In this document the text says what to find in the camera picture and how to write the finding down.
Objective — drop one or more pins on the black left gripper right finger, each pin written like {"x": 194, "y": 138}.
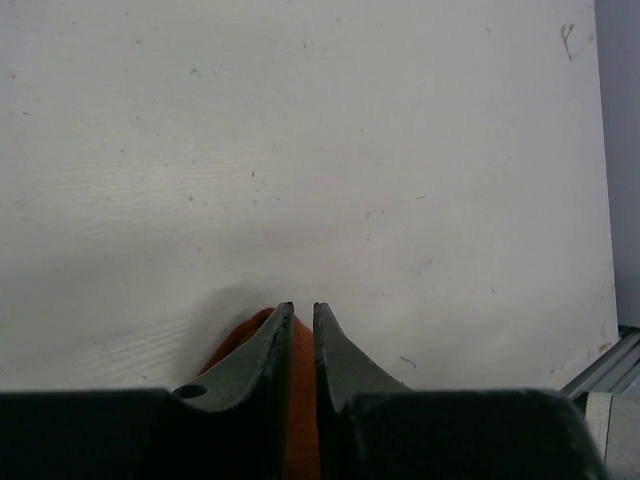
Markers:
{"x": 371, "y": 426}

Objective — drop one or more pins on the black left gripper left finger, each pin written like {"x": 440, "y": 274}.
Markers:
{"x": 228, "y": 423}

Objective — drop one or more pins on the brown rust towel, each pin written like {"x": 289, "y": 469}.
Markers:
{"x": 302, "y": 458}

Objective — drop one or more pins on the aluminium front rail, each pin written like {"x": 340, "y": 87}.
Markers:
{"x": 617, "y": 371}

